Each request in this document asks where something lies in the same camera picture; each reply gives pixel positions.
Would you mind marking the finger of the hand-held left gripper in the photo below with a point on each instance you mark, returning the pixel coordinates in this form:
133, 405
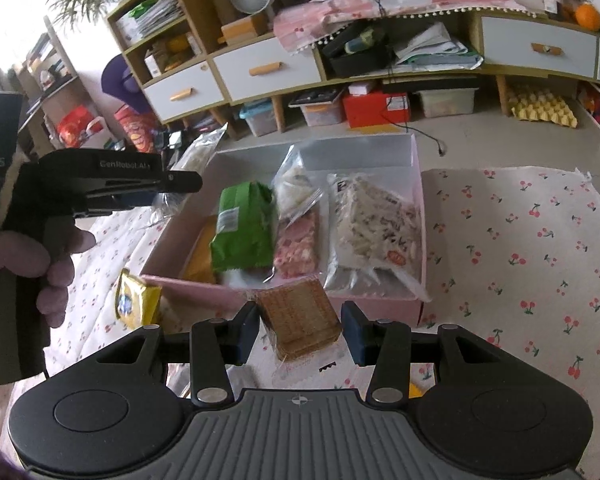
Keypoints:
185, 182
125, 201

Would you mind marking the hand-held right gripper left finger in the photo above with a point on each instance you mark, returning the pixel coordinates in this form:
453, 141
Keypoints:
245, 332

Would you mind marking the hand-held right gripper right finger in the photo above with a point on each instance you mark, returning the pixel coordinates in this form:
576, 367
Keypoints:
357, 335

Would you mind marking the pink cardboard box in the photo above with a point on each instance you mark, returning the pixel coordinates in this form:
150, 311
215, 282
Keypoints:
375, 310

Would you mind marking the clear plastic bag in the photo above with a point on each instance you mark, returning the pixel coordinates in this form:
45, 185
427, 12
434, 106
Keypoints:
200, 147

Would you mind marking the clear-wrapped wafer biscuit packet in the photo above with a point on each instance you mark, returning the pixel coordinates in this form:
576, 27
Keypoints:
300, 317

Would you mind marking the green snack packet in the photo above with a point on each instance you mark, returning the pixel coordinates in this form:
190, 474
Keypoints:
240, 230

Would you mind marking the orange yellow snack packet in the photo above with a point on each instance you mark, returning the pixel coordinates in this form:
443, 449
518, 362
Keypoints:
200, 255

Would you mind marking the gold foil snack packet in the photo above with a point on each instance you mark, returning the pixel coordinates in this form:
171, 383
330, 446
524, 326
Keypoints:
135, 300

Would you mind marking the clear bag of white snacks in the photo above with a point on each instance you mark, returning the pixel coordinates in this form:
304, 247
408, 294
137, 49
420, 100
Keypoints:
295, 185

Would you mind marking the clear bag of white candies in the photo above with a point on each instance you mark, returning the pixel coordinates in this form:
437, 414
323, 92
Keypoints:
375, 225

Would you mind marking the person's left hand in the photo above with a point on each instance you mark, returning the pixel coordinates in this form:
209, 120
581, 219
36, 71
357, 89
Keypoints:
15, 252

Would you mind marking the red and white bag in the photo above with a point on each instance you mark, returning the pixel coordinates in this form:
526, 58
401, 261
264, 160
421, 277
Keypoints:
77, 127

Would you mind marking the red printed bag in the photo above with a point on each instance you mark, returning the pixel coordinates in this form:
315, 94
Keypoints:
140, 130

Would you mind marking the side shelf unit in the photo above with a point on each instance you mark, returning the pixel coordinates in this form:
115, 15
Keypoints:
55, 90

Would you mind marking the blue lid storage box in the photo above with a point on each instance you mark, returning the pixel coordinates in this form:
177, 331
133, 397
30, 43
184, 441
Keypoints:
260, 120

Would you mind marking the purple cap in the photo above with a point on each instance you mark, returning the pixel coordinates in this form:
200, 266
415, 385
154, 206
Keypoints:
120, 80

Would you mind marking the yellow shelf object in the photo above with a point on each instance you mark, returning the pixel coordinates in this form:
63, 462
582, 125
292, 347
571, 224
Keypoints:
177, 45

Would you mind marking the clear plastic storage box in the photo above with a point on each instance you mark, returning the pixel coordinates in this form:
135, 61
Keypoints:
322, 112
445, 105

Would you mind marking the small wooden box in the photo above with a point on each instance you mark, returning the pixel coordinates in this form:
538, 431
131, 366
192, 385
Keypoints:
242, 30

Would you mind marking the cherry print cloth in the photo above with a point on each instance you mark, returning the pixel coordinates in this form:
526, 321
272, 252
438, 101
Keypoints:
505, 260

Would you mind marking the shelf stack of papers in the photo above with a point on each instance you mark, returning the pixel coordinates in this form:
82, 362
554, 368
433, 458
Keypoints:
150, 17

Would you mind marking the wooden cabinet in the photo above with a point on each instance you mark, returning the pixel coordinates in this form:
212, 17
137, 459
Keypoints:
195, 5

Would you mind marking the red box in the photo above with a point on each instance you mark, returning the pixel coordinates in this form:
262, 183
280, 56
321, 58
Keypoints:
370, 112

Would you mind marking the black box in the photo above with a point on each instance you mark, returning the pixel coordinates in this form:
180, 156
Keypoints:
360, 60

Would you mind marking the loose pile of papers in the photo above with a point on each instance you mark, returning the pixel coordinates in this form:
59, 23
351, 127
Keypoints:
430, 45

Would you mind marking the pink tasselled cloth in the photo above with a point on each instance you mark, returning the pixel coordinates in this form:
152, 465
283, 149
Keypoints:
405, 0

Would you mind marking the yellow egg tray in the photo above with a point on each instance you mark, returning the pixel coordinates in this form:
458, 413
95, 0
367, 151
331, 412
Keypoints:
545, 107

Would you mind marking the orange fruit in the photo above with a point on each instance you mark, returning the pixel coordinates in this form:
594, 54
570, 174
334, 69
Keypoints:
589, 17

